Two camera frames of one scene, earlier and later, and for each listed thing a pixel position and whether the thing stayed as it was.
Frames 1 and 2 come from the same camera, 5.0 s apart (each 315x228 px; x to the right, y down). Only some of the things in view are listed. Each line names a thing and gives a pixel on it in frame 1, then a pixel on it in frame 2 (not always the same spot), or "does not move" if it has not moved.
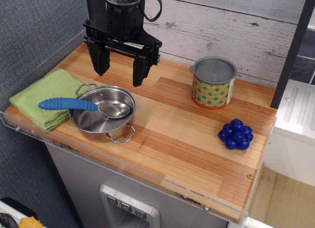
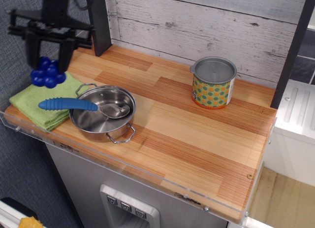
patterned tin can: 212,81 does not move
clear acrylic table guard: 114,165 does not move
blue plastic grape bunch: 236,135 → 47,74
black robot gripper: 123,31 → 53,22
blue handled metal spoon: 110,110 does not move
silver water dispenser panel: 122,211 does not move
